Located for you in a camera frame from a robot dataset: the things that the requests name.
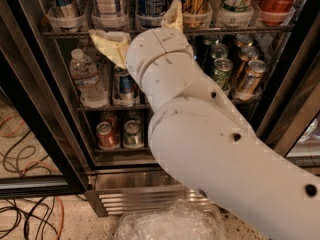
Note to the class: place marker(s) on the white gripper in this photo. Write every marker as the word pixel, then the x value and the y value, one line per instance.
pixel 157 46

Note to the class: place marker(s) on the blue pepsi can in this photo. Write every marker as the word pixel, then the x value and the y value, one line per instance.
pixel 150 12

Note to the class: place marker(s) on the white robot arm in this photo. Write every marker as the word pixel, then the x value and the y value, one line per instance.
pixel 200 139

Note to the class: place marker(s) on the white labelled can top shelf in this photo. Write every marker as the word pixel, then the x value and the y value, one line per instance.
pixel 110 14

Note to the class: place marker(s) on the gold can top shelf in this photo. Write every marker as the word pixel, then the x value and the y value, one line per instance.
pixel 196 13

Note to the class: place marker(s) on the front red bull can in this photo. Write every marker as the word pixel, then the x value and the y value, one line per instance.
pixel 125 85

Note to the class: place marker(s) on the front green can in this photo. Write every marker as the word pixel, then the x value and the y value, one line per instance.
pixel 221 70

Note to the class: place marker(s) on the red bull can top shelf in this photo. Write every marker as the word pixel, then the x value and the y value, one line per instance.
pixel 69 13

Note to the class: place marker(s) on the bottom green can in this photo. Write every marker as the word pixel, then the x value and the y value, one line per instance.
pixel 132 133

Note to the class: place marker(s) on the bottom red can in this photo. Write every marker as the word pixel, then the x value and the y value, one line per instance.
pixel 107 139

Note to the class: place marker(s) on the stainless steel fridge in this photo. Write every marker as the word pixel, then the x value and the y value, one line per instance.
pixel 137 187

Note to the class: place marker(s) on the front gold can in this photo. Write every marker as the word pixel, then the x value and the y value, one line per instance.
pixel 251 76

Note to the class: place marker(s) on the red coca-cola can top shelf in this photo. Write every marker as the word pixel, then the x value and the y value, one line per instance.
pixel 274 12

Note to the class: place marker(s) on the black framed fridge door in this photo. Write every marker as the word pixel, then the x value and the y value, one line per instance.
pixel 35 78

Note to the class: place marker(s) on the front clear water bottle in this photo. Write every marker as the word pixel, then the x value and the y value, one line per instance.
pixel 86 78

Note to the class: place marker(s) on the clear plastic bag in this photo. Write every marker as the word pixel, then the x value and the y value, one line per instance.
pixel 180 221

